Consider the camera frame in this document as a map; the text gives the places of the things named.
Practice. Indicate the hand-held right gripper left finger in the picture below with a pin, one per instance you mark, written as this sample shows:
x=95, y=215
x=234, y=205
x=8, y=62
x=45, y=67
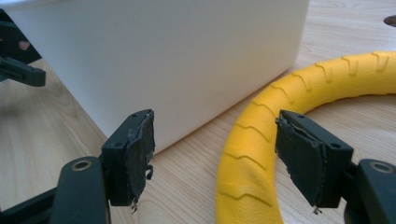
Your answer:
x=123, y=161

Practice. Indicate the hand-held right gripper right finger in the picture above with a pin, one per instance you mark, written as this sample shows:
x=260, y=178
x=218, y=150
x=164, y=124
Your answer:
x=314, y=161

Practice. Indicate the white plastic box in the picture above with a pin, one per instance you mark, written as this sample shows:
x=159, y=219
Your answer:
x=162, y=59

